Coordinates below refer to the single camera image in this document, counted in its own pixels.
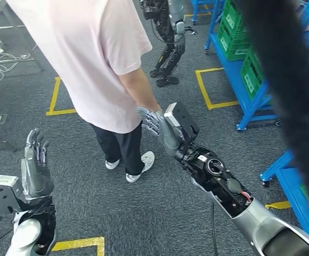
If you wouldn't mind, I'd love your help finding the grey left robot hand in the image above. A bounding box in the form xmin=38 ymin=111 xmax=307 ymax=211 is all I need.
xmin=20 ymin=127 xmax=55 ymax=201

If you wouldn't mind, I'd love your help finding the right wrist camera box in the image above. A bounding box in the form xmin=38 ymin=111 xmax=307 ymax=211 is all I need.
xmin=164 ymin=101 xmax=200 ymax=149

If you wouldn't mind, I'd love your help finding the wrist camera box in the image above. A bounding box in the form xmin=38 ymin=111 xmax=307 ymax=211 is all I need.
xmin=0 ymin=174 xmax=25 ymax=214
xmin=164 ymin=101 xmax=200 ymax=149

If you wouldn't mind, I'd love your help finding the black and white humanoid robot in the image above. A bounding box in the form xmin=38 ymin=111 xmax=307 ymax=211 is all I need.
xmin=139 ymin=0 xmax=197 ymax=88

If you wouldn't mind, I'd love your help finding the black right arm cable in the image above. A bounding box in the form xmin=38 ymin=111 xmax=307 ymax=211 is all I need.
xmin=211 ymin=202 xmax=219 ymax=256

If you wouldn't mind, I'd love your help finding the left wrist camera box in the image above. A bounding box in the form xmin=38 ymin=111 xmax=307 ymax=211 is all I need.
xmin=0 ymin=174 xmax=25 ymax=214

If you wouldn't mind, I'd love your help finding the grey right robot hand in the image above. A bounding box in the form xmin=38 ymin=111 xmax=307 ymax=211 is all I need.
xmin=136 ymin=106 xmax=182 ymax=157

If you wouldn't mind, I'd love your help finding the person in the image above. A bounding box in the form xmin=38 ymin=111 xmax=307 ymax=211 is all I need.
xmin=5 ymin=0 xmax=163 ymax=183

